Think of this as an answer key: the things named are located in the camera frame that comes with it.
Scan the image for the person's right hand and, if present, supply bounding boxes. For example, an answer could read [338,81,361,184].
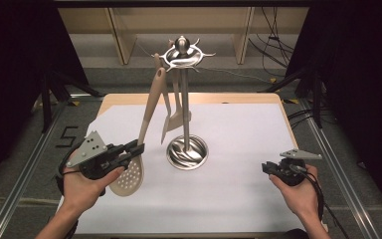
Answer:
[269,164,322,222]

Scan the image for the white table mat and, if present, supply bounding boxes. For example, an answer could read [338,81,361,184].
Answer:
[57,103,307,235]

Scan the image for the black curtain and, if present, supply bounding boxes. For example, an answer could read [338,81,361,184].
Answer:
[285,0,382,220]
[0,0,91,193]

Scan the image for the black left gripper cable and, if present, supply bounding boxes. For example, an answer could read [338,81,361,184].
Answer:
[55,140,83,197]

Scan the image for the beige perforated skimmer spoon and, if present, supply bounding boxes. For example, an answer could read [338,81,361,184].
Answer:
[108,67,167,197]

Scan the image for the aluminium floor rail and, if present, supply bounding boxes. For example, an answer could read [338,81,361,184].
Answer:
[297,99,379,239]
[0,94,73,239]

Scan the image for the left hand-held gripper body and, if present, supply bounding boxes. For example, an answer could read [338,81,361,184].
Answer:
[65,129,132,181]

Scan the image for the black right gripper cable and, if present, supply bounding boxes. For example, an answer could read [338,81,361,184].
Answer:
[291,163,351,239]

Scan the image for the person's left hand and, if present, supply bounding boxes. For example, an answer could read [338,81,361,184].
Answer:
[62,164,126,213]

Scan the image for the bundle of black floor cables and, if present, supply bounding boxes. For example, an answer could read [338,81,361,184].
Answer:
[248,6,296,69]

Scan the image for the white floor cable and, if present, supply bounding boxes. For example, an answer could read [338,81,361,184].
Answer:
[198,66,274,85]

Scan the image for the steel utensil rack stand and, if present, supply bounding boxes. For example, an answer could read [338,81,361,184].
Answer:
[152,35,217,171]

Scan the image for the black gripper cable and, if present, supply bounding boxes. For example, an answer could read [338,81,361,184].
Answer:
[291,163,351,239]
[55,140,83,197]

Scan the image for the beige wooden desk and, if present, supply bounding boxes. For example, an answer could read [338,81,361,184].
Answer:
[57,6,309,67]

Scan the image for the black tripod stand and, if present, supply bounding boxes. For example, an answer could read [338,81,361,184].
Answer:
[39,68,104,133]
[258,63,333,129]

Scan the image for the beige narrow spatula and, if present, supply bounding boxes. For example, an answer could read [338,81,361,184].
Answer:
[153,52,173,145]

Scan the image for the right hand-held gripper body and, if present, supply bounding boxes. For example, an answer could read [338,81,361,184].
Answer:
[275,148,323,187]

